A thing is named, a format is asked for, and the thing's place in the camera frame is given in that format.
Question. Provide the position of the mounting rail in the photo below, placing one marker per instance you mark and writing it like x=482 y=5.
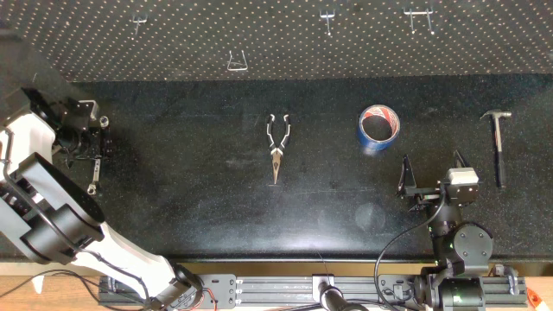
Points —
x=276 y=291

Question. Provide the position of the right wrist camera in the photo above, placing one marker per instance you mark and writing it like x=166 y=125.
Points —
x=461 y=176

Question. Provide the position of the white tape piece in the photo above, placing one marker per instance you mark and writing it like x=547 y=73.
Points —
x=38 y=283

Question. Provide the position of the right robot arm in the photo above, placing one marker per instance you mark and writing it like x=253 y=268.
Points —
x=471 y=246

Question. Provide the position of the hammer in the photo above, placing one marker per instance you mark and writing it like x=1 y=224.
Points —
x=498 y=142

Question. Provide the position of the black pegboard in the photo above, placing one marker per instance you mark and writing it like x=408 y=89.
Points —
x=345 y=47

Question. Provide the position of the pliers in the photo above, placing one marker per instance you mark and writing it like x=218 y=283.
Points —
x=276 y=160

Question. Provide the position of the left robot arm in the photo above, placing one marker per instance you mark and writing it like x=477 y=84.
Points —
x=26 y=138

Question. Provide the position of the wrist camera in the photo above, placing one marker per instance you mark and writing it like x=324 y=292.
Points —
x=461 y=176
x=93 y=108

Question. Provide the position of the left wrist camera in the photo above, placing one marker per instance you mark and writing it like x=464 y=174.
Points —
x=93 y=108

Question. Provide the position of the orange and white tool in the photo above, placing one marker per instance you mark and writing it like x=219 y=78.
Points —
x=535 y=299

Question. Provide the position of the wrench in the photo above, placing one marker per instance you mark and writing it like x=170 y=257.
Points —
x=94 y=173

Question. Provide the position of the metal hook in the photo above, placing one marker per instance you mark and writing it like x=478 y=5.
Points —
x=139 y=19
x=418 y=13
x=237 y=68
x=327 y=17

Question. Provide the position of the roll of blue tape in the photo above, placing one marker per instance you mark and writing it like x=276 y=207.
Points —
x=367 y=139

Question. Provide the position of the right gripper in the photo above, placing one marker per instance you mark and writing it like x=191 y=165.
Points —
x=425 y=192

